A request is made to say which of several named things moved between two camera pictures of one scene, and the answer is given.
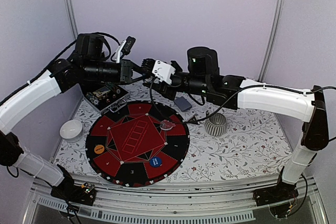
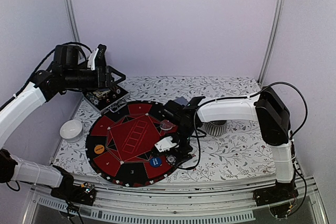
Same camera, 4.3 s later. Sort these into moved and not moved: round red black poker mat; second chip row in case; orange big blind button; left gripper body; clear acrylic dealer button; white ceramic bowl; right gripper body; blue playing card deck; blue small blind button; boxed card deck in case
Moved: left gripper body; right gripper body
Not moved: round red black poker mat; clear acrylic dealer button; white ceramic bowl; blue small blind button; blue playing card deck; second chip row in case; boxed card deck in case; orange big blind button
